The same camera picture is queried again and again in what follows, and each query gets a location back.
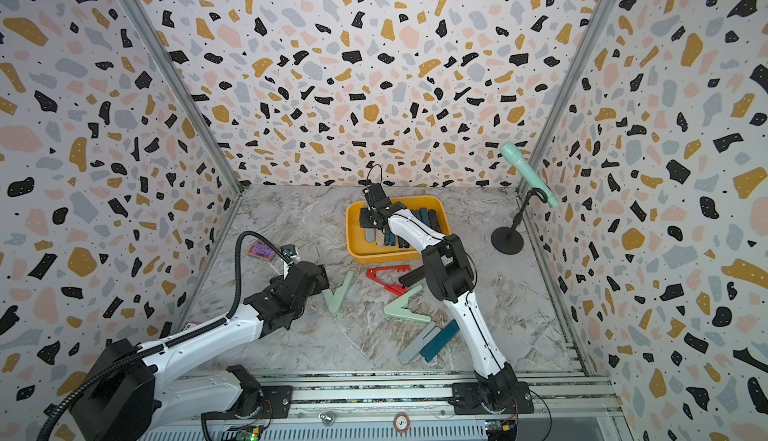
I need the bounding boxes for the mint V pruning pliers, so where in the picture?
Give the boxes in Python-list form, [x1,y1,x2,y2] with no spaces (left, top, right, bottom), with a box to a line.
[321,271,356,315]

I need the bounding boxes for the yellow plastic storage box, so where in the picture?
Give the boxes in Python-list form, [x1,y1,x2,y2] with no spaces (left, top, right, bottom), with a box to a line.
[346,195,451,265]

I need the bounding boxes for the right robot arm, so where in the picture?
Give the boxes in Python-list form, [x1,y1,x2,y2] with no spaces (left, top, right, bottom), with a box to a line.
[361,183,518,394]

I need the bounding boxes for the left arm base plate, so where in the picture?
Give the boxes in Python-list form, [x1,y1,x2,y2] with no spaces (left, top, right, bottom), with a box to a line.
[206,385,294,422]

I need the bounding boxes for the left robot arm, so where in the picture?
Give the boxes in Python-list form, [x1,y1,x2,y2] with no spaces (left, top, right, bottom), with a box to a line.
[37,231,329,440]

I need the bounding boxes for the black microphone stand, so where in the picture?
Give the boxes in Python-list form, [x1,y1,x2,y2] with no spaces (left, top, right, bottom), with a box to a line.
[491,188,548,255]

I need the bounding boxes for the red pruning pliers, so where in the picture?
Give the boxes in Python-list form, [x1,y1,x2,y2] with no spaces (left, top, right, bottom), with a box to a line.
[365,265,411,297]

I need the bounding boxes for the aluminium frame rail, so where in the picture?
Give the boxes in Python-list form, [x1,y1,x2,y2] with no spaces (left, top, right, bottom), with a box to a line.
[107,368,631,441]

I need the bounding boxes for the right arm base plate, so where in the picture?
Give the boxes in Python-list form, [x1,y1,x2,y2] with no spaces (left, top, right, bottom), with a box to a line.
[448,381,534,416]

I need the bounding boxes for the grey pruning pliers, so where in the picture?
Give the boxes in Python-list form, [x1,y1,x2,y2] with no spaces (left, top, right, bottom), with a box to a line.
[398,322,441,365]
[364,228,377,243]

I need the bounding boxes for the mint green microphone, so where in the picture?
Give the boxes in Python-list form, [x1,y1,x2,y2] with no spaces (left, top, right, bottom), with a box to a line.
[500,143,559,208]

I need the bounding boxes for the colourful card box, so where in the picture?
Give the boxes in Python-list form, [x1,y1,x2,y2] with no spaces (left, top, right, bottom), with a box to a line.
[247,241,276,261]

